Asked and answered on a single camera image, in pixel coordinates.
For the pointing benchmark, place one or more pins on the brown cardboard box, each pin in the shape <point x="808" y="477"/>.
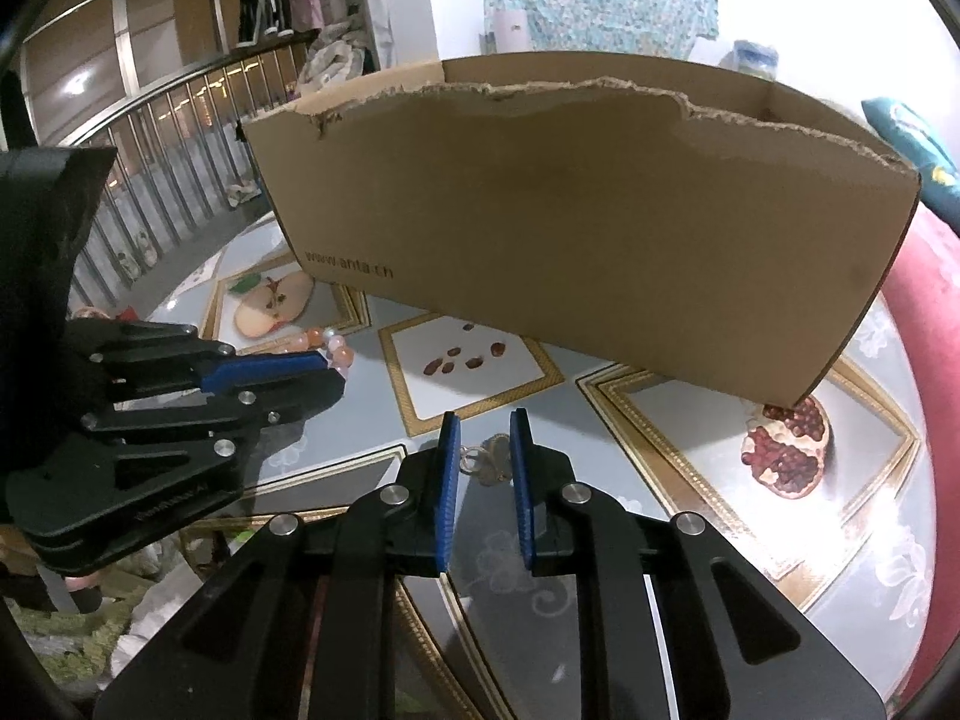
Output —
<point x="707" y="225"/>

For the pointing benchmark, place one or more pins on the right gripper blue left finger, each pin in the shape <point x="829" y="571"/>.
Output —
<point x="298" y="623"/>

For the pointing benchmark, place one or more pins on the metal balcony railing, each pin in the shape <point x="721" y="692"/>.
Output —
<point x="183" y="171"/>

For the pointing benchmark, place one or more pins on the blue water jug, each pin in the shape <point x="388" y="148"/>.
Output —
<point x="752" y="59"/>

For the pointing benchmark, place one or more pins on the blue patterned pillow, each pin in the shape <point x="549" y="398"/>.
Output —
<point x="914" y="139"/>

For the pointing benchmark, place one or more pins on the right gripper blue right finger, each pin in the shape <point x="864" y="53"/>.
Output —
<point x="673" y="620"/>

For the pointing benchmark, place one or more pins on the white cylindrical appliance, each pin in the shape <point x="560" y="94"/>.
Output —
<point x="510" y="31"/>

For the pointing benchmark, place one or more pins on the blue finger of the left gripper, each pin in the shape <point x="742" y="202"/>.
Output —
<point x="160" y="415"/>
<point x="222" y="376"/>

